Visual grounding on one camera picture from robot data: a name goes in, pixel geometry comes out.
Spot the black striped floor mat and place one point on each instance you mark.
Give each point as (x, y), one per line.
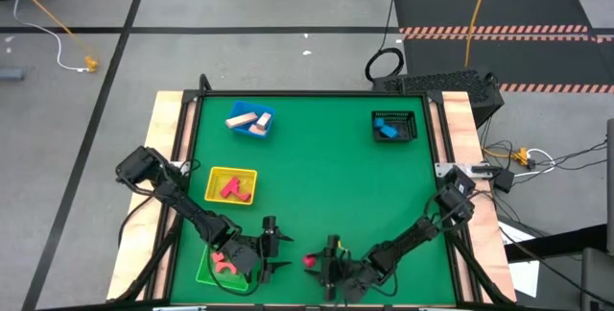
(527, 8)

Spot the dark red rounded block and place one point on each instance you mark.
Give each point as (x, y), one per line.
(309, 261)

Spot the dark grey box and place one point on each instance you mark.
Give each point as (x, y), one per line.
(597, 277)

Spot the blue plastic basket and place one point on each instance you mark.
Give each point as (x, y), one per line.
(240, 108)

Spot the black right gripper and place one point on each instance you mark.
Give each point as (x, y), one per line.
(355, 279)

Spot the grey flat object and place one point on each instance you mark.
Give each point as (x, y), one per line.
(10, 74)

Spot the long red block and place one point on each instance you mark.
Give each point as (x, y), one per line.
(230, 187)

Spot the yellow power plug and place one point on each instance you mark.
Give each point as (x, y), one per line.
(520, 156)

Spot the white paper sheet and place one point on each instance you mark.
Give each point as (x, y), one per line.
(525, 277)

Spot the small blue block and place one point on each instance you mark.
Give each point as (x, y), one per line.
(379, 122)

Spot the long natural wood block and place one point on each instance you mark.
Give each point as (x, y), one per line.
(242, 120)

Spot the yellow plastic basket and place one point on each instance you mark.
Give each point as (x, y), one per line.
(216, 176)

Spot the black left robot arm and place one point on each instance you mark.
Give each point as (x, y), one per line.
(192, 210)

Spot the black power adapter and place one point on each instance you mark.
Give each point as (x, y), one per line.
(503, 180)

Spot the green plastic basket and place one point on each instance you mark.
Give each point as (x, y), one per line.
(206, 277)

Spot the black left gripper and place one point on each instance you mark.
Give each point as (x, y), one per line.
(244, 255)

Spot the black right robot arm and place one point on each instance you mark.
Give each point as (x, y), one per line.
(408, 239)

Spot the wooden side board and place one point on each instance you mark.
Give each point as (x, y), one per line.
(455, 104)
(165, 104)

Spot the black plastic basket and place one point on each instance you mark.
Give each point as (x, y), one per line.
(408, 131)

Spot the black floor bar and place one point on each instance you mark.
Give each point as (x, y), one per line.
(556, 244)

